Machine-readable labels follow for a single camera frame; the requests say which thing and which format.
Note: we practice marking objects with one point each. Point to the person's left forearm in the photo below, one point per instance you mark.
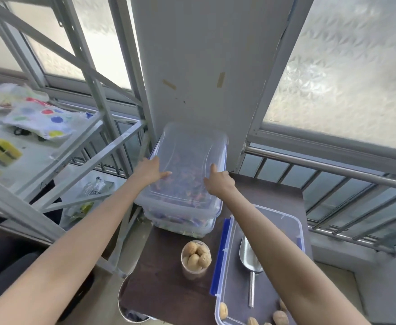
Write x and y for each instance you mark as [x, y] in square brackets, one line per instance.
[69, 253]

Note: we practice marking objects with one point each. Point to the person's right thumb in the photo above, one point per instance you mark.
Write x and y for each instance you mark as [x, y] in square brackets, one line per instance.
[206, 182]

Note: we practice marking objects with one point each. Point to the person's left thumb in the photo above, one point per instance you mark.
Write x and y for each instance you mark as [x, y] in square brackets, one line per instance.
[166, 174]

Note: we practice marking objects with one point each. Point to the grey metal shelf rack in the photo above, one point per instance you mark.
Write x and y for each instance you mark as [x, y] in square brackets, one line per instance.
[93, 94]

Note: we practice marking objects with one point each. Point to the clear lidded plastic storage box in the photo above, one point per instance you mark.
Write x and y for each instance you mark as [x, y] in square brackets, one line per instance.
[184, 155]

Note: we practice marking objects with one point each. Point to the frosted glass window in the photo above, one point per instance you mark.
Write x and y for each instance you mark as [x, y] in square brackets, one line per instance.
[49, 54]
[347, 71]

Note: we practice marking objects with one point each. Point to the round metal bin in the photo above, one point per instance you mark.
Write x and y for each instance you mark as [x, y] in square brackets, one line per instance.
[125, 301]

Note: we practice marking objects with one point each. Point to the clear plastic packet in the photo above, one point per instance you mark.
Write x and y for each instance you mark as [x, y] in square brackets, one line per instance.
[94, 188]

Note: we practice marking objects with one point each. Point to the crumpled white plastic bag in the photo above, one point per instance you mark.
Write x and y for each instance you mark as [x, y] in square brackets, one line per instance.
[8, 96]

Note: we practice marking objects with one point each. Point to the person's left hand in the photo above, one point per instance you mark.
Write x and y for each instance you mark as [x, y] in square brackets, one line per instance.
[150, 172]

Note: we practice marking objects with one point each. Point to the clear box with blue clips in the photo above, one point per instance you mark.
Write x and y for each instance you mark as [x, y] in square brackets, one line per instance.
[228, 294]

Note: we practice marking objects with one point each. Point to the yellow green packet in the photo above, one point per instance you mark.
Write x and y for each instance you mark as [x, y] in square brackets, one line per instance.
[81, 209]

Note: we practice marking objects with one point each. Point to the person's right forearm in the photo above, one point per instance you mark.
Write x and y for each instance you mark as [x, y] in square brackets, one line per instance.
[286, 263]

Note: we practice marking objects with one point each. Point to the round beige cookie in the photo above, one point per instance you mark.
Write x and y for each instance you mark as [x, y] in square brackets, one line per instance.
[193, 260]
[205, 260]
[280, 318]
[223, 311]
[252, 321]
[282, 304]
[189, 248]
[202, 249]

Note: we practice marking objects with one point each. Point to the metal scoop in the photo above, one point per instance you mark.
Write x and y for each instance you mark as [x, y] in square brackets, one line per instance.
[248, 257]

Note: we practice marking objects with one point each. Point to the beige tape strip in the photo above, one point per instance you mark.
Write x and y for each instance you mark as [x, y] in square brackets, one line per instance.
[221, 80]
[169, 84]

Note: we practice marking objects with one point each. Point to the metal window railing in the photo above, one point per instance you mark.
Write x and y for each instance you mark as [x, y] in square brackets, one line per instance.
[337, 175]

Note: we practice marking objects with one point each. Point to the small clear plastic cup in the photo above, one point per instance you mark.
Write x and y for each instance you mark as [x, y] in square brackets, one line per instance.
[193, 271]

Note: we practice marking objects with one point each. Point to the white bag with coloured dots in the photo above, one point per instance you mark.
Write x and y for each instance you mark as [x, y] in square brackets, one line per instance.
[45, 120]

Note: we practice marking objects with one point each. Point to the person's right hand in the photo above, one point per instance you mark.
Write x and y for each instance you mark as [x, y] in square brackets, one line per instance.
[221, 184]

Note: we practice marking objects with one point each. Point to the yellow and black packet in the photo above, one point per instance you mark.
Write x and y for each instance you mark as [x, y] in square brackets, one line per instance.
[1, 150]

